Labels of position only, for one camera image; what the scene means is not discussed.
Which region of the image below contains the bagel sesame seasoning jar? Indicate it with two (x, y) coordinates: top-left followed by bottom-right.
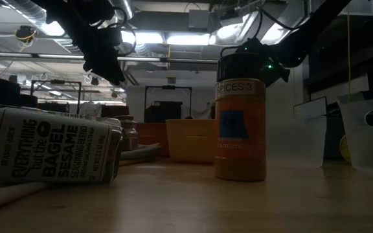
(0, 104), (124, 185)

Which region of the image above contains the large silver spiral duct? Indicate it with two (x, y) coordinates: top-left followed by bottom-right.
(3, 0), (87, 56)

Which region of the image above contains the small silver spiral duct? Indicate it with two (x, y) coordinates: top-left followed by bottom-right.
(108, 0), (134, 21)

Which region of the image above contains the gray cloth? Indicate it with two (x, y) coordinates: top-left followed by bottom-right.
(119, 142), (164, 168)

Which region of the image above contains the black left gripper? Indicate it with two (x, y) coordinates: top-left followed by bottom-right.
(32, 0), (126, 87)

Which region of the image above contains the small yellow plastic bin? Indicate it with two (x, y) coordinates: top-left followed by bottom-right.
(165, 118), (218, 164)

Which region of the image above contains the white board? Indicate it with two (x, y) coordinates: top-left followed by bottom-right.
(293, 96), (328, 117)

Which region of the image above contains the gray ceiling box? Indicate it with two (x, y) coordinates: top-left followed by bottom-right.
(188, 9), (210, 29)

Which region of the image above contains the pink cloth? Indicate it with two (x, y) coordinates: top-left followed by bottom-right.
(0, 174), (50, 213)

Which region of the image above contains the ceiling light panel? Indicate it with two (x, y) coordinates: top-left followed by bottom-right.
(166, 33), (210, 46)
(40, 21), (66, 37)
(121, 30), (164, 45)

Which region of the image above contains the hanging black yellow cord reel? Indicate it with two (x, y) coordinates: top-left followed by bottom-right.
(14, 25), (38, 45)

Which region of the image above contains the clear plastic bin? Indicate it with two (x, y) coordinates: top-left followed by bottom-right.
(337, 93), (373, 175)
(266, 113), (328, 168)

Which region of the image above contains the orange plastic bin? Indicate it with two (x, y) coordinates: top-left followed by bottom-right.
(136, 122), (171, 159)

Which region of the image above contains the long horizontal ceiling pipe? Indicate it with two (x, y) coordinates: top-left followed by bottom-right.
(0, 50), (220, 64)

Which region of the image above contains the orange turmeric jar black lid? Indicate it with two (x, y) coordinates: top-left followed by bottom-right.
(214, 53), (267, 182)

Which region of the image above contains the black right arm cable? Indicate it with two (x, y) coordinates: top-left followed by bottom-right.
(253, 5), (307, 41)

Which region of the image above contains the black background workstation frame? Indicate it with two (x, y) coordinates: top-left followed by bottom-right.
(30, 80), (82, 114)
(144, 85), (193, 123)

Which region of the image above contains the dark teal plastic bin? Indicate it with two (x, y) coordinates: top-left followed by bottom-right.
(100, 105), (130, 119)

